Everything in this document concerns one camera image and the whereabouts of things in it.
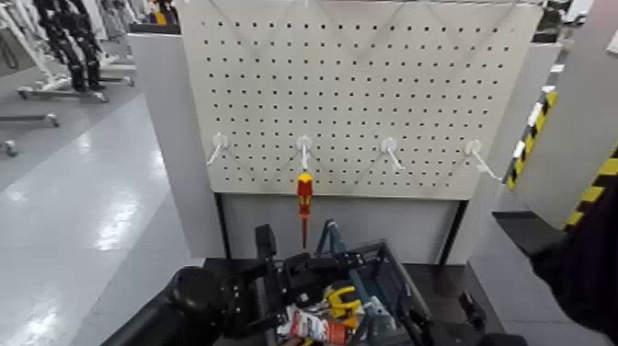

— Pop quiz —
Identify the white perforated pegboard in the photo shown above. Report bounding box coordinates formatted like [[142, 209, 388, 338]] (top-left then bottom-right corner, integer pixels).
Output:
[[177, 0, 544, 202]]

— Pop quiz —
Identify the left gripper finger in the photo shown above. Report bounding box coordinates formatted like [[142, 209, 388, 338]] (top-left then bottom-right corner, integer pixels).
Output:
[[254, 223, 280, 282], [284, 249, 372, 283]]

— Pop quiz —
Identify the blue crate carrying handle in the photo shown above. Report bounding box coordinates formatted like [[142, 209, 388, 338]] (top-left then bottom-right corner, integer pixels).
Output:
[[315, 219, 374, 310]]

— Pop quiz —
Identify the white wheeled stand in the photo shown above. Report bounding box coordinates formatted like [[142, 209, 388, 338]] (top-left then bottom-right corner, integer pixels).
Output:
[[0, 0, 137, 105]]

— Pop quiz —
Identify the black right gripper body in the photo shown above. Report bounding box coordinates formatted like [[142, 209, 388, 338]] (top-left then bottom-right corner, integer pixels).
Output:
[[431, 320, 530, 346]]

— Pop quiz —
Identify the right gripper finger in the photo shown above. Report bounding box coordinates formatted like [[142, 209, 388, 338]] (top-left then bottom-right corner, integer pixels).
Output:
[[398, 296, 437, 346], [457, 290, 487, 331]]

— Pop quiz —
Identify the black humanoid robot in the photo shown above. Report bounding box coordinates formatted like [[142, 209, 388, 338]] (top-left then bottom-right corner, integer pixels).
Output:
[[32, 0, 107, 94]]

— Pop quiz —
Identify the grey caster leg bar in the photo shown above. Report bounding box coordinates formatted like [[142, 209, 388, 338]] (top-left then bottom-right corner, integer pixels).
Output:
[[0, 112, 62, 130]]

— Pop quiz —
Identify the grey panel under pegboard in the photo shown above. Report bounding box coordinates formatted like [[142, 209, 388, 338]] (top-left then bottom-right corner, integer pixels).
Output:
[[221, 192, 461, 266]]

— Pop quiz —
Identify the white pegboard hook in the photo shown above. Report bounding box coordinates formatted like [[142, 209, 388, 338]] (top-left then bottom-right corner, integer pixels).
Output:
[[463, 139, 504, 182], [296, 134, 314, 173], [207, 132, 230, 167], [381, 137, 406, 171]]

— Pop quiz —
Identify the yellow black clamp tool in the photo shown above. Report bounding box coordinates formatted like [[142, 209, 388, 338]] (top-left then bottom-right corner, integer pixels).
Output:
[[323, 283, 363, 330]]

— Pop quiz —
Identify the white partition panel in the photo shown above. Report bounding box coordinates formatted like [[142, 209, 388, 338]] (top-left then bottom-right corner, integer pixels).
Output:
[[127, 32, 228, 260]]

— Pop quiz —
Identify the grey panel with hazard stripes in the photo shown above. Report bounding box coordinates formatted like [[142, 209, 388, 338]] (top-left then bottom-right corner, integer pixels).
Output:
[[502, 0, 618, 231]]

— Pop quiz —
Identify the red white packaged item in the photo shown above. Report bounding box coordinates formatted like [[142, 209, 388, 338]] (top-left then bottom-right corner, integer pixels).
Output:
[[280, 303, 352, 346]]

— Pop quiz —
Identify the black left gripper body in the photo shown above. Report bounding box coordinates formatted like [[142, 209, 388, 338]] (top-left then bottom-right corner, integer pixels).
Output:
[[223, 258, 310, 340]]

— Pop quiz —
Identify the grey blue plastic crate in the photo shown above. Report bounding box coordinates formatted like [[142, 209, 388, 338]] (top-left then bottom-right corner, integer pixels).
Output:
[[250, 239, 436, 346]]

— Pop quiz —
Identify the red yellow screwdriver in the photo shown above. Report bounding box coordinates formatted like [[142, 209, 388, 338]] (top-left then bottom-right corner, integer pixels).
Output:
[[296, 172, 315, 250]]

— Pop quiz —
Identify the person in dark clothing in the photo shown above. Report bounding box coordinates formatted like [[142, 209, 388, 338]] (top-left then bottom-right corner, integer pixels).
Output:
[[528, 176, 618, 345]]

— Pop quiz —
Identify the clear plastic bag item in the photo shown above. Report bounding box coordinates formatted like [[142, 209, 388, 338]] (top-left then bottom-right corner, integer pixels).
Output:
[[359, 298, 403, 346]]

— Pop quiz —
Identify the yellow purple background object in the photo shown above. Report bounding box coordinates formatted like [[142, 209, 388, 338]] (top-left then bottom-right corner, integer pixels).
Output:
[[146, 0, 181, 29]]

